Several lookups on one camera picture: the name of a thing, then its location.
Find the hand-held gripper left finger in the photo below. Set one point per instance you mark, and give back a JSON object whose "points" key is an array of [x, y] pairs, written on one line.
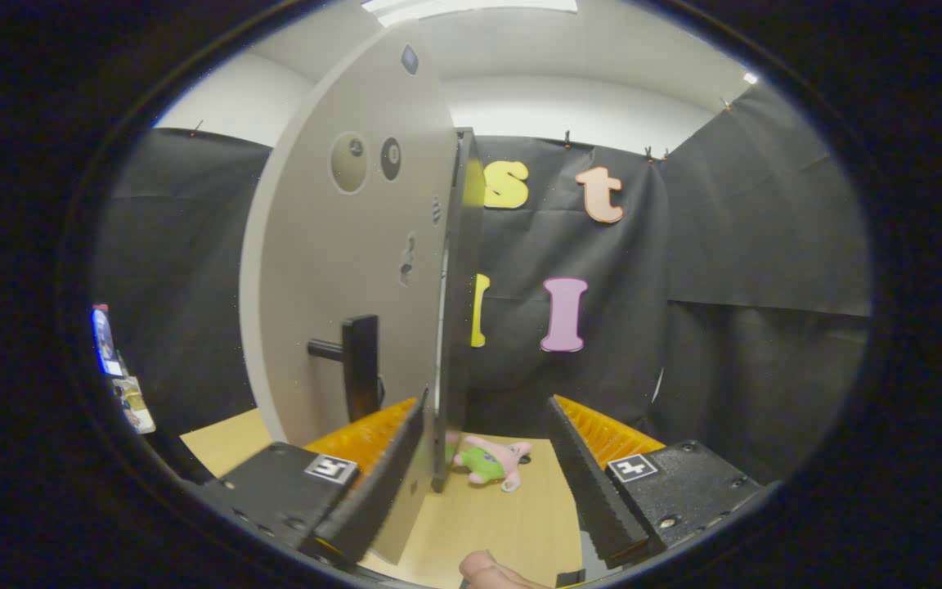
{"points": [[381, 483]]}

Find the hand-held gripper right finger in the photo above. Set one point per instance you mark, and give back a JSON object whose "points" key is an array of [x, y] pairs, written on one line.
{"points": [[594, 483]]}

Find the dark grey shoe cabinet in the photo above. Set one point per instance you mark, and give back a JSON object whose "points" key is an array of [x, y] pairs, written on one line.
{"points": [[459, 327]]}

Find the light grey shoe cabinet door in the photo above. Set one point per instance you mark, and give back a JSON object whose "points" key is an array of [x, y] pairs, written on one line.
{"points": [[316, 270]]}

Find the pink and green plush toy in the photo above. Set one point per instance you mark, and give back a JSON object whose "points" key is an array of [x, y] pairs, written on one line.
{"points": [[487, 462]]}

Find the yellow printed card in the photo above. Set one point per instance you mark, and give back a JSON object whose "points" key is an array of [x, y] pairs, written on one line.
{"points": [[136, 406]]}

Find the black backdrop cloth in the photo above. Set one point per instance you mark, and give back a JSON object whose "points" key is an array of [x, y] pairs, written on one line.
{"points": [[724, 245]]}

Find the blue printed card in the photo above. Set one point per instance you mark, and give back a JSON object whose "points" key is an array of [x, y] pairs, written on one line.
{"points": [[105, 339]]}

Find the large ceiling light panel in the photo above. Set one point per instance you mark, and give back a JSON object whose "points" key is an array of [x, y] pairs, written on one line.
{"points": [[471, 8]]}

